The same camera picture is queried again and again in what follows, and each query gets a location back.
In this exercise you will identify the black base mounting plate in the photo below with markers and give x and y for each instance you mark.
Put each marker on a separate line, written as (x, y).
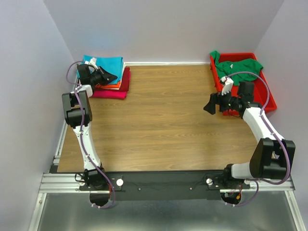
(124, 190)

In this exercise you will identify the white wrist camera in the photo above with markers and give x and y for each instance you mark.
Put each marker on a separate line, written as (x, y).
(227, 83)
(92, 63)

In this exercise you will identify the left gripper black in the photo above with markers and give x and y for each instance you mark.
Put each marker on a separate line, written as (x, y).
(106, 77)

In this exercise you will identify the teal blue t shirt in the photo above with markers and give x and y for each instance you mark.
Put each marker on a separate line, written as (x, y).
(113, 65)

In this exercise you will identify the red plastic bin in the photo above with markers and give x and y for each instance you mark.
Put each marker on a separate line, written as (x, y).
(260, 91)

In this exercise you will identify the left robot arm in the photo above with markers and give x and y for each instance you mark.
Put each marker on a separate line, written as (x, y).
(78, 115)

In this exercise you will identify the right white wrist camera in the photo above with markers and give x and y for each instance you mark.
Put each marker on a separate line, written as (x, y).
(227, 83)

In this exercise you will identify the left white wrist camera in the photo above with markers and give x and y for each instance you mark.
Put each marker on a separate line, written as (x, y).
(92, 63)

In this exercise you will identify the folded dark red t shirt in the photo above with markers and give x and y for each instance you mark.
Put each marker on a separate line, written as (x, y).
(125, 82)

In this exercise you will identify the folded white t shirt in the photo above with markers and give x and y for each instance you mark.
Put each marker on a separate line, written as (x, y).
(123, 69)

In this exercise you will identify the folded orange t shirt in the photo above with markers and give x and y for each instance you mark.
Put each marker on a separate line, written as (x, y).
(109, 86)

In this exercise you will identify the aluminium frame rail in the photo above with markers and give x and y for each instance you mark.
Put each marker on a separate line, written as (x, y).
(70, 183)

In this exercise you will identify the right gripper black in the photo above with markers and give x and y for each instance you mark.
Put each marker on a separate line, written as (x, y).
(217, 98)

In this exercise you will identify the green t shirt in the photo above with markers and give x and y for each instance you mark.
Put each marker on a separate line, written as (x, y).
(235, 64)

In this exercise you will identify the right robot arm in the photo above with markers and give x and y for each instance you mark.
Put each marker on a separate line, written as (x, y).
(272, 159)

